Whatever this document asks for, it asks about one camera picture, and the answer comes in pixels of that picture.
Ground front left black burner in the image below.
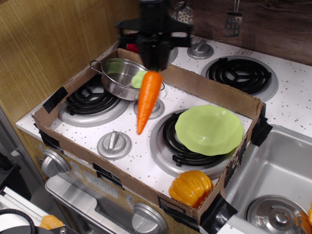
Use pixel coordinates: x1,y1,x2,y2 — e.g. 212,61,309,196
58,74,130,127

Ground orange toy pumpkin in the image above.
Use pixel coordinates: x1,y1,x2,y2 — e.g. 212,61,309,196
169,170,214,209

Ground orange toy in sink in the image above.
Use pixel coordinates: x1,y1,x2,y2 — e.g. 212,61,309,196
300,204,312,234

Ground small steel pot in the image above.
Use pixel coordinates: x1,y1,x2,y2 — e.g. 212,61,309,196
90,58,148,101

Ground brown cardboard fence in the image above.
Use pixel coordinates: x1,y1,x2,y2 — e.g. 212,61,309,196
33,49,271,234

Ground black cable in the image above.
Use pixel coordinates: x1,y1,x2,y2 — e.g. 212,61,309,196
0,208,37,234

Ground hanging perforated metal skimmer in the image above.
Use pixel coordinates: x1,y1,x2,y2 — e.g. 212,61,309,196
172,1,195,24

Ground silver stovetop knob rear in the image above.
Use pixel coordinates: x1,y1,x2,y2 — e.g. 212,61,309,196
187,39,214,60

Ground red plastic cup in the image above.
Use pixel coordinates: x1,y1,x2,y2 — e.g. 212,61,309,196
126,43,139,54

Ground light green toy vegetable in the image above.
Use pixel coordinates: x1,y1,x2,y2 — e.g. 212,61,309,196
131,71,148,89

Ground silver oven knob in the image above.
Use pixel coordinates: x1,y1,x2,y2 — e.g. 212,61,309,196
132,202,168,234
41,149,70,177

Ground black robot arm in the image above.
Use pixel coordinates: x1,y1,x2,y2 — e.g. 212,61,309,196
116,0,193,71

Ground silver oven knob right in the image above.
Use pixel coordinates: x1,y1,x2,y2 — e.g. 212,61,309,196
132,202,168,234

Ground hanging metal spatula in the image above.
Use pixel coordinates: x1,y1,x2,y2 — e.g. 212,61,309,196
224,0,243,38

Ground silver oven door handle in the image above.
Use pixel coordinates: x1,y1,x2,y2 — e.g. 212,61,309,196
45,175,135,234

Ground steel pot lid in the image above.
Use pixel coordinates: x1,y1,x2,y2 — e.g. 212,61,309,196
245,195,307,234

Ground orange object bottom left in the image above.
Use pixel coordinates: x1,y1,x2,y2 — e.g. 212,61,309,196
39,215,64,230

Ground silver stovetop knob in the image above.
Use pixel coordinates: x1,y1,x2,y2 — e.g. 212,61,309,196
133,99,165,120
187,39,214,60
97,131,132,160

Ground front right black burner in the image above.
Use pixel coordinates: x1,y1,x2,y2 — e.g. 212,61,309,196
149,110,235,179

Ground silver stovetop knob front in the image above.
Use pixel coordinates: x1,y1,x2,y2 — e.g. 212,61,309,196
97,131,132,160

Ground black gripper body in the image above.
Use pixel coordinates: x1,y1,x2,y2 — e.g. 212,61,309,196
116,9,193,71

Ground silver stovetop knob middle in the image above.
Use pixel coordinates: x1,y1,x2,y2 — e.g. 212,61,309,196
133,99,165,120

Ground light green plastic plate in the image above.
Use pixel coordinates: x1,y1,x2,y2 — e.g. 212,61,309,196
175,105,244,156

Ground rear right black burner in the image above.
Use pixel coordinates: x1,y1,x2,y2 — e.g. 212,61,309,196
201,56,278,102

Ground steel sink basin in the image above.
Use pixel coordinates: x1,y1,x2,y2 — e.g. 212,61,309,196
221,125,312,234

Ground orange toy carrot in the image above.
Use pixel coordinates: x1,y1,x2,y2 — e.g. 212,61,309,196
136,71,163,135

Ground silver oven knob left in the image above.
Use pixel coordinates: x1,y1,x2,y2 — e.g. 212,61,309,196
41,149,70,177

